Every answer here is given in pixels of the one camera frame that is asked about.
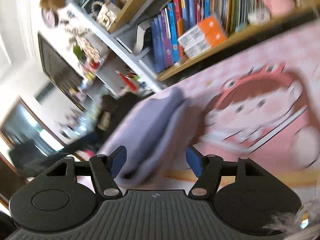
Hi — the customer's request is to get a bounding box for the orange white box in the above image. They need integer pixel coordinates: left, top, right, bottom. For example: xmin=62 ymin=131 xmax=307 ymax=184
xmin=178 ymin=28 xmax=227 ymax=59
xmin=178 ymin=14 xmax=227 ymax=48

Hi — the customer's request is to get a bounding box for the upper orange white box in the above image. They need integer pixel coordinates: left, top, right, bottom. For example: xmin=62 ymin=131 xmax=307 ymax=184
xmin=178 ymin=14 xmax=227 ymax=48

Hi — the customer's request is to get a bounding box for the wooden bookshelf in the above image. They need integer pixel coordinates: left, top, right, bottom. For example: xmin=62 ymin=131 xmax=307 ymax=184
xmin=67 ymin=0 xmax=319 ymax=91

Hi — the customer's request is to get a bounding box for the purple and pink sweater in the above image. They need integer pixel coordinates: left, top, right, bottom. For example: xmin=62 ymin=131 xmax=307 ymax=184
xmin=99 ymin=87 xmax=207 ymax=188

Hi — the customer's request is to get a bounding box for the row of leaning books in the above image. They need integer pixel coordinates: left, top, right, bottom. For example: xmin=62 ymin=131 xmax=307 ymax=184
xmin=150 ymin=0 xmax=264 ymax=73

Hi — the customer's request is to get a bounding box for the pink checkered tablecloth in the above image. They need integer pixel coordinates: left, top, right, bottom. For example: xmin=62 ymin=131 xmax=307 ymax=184
xmin=150 ymin=21 xmax=319 ymax=187

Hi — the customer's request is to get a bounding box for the white woven handbag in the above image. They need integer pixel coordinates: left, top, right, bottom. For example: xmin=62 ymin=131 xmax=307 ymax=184
xmin=91 ymin=1 xmax=121 ymax=31

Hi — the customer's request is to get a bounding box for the red hanging tassel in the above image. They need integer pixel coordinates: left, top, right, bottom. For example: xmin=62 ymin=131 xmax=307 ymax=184
xmin=116 ymin=70 xmax=138 ymax=92

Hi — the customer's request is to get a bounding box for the lower orange white box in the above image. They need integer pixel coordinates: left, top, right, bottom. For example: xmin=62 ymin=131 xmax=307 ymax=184
xmin=178 ymin=28 xmax=227 ymax=59

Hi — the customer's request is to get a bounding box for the small white eraser box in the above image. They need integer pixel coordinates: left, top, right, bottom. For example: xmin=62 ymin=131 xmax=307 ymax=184
xmin=248 ymin=10 xmax=271 ymax=25

